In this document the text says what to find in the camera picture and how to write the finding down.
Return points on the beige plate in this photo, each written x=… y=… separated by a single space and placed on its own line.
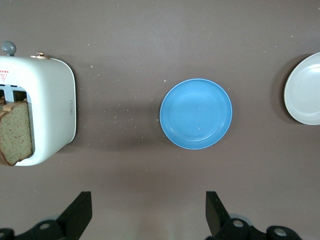
x=305 y=95

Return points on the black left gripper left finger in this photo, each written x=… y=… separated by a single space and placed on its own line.
x=75 y=215

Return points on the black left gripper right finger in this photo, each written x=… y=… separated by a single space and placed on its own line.
x=217 y=217

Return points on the brown bread slice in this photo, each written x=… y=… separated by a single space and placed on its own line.
x=12 y=105
x=15 y=135

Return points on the white toaster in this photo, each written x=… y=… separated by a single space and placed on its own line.
x=50 y=100

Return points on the blue plate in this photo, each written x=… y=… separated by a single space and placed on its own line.
x=196 y=113

